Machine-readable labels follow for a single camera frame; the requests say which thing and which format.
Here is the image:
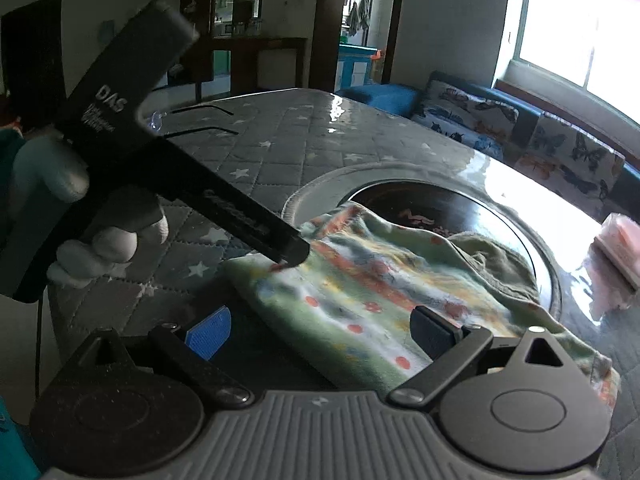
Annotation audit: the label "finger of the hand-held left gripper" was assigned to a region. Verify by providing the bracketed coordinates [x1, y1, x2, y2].
[159, 139, 312, 267]

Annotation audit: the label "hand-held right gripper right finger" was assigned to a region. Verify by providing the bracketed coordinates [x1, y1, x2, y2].
[389, 306, 576, 406]

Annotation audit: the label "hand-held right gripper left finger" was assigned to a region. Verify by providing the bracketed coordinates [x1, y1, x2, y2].
[75, 307, 253, 406]

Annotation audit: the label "green printed baby cardigan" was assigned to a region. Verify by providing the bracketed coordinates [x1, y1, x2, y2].
[222, 200, 621, 411]

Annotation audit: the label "hanging clothes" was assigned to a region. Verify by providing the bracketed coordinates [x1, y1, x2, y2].
[345, 0, 373, 38]

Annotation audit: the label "person's left hand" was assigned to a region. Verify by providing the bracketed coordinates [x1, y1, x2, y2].
[14, 136, 169, 289]

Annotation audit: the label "dark door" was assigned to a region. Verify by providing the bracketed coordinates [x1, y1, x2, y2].
[0, 0, 66, 111]

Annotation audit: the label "round black induction cooktop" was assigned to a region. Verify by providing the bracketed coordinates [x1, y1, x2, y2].
[282, 162, 566, 321]

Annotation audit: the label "dark wooden cabinet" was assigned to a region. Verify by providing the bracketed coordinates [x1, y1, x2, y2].
[177, 0, 308, 101]

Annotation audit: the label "blue sofa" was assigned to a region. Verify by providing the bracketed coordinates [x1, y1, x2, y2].
[334, 70, 640, 226]

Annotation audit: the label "blue cabinet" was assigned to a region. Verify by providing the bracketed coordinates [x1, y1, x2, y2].
[337, 44, 383, 90]

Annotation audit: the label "pink tissue pack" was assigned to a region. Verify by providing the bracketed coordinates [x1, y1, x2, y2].
[589, 212, 640, 291]

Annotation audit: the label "butterfly print cushion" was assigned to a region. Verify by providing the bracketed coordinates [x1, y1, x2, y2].
[515, 112, 628, 221]
[412, 80, 521, 161]

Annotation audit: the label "teal cloth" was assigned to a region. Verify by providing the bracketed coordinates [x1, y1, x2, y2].
[0, 394, 42, 480]

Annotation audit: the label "window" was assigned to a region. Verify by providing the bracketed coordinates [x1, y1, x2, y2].
[492, 0, 640, 128]

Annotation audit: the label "black cable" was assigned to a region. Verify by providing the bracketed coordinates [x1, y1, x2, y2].
[172, 103, 234, 116]
[167, 126, 241, 137]

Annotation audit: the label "brown door frame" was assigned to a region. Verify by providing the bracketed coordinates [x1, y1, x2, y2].
[307, 0, 408, 93]

